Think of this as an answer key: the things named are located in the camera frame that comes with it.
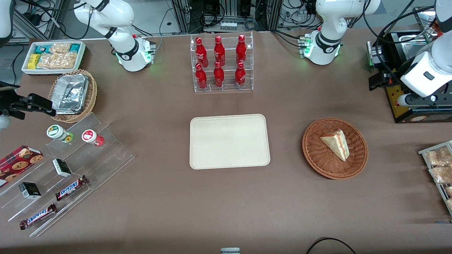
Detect metal wire rack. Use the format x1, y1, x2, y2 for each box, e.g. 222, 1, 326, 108
418, 140, 452, 216

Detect oval light wicker basket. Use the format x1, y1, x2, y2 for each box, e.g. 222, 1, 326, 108
47, 69, 98, 124

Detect snickers chocolate bar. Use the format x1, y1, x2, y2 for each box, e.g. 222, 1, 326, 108
19, 202, 58, 231
54, 175, 89, 202

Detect stacked foil containers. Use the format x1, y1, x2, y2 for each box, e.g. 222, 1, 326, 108
52, 73, 90, 115

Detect small black box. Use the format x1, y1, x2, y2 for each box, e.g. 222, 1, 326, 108
52, 158, 73, 178
18, 181, 42, 200

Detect red lid cup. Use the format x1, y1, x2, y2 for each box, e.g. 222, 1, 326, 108
81, 129, 105, 147

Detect silver box with green light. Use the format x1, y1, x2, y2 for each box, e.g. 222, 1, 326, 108
366, 40, 386, 68

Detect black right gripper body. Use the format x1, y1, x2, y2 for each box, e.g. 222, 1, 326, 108
0, 82, 26, 120

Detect red cookie box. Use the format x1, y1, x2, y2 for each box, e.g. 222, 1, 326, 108
0, 145, 44, 188

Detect small clear cracker bag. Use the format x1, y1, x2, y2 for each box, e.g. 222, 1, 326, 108
49, 43, 72, 55

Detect black table cable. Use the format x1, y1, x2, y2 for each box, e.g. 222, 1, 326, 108
305, 237, 357, 254

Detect red cola bottle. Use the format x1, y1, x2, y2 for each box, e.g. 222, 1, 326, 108
195, 37, 209, 68
234, 62, 246, 89
214, 35, 226, 67
195, 63, 208, 90
213, 61, 225, 88
236, 34, 247, 66

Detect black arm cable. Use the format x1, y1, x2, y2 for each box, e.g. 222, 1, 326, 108
363, 0, 435, 77

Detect yellow snack packet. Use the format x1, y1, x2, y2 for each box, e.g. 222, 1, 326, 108
27, 53, 41, 70

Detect triangle sandwich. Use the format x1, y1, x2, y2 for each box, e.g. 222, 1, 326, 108
320, 129, 350, 162

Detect aluminium frame rack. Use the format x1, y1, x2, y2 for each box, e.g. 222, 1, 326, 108
169, 0, 287, 34

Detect large clear cracker bag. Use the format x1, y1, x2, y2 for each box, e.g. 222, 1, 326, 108
36, 52, 78, 70

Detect green lid cup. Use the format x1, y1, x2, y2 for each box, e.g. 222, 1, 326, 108
46, 124, 74, 144

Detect black yellow food warmer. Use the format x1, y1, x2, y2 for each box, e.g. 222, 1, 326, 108
384, 5, 452, 124

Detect coiled grey cable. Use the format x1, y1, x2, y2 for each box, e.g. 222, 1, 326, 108
243, 17, 259, 32

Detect white rectangular snack bin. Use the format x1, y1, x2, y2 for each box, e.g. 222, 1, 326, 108
21, 41, 87, 77

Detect clear acrylic bottle rack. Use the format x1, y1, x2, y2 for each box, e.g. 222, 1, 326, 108
190, 31, 254, 93

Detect steel warmer pan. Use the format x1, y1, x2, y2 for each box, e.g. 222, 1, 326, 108
390, 31, 430, 65

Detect clear acrylic step display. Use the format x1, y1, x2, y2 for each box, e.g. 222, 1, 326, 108
0, 112, 135, 238

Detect beige plastic tray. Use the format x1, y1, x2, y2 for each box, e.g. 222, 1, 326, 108
189, 114, 271, 170

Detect round brown wicker basket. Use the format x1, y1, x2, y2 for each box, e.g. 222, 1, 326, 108
302, 117, 369, 181

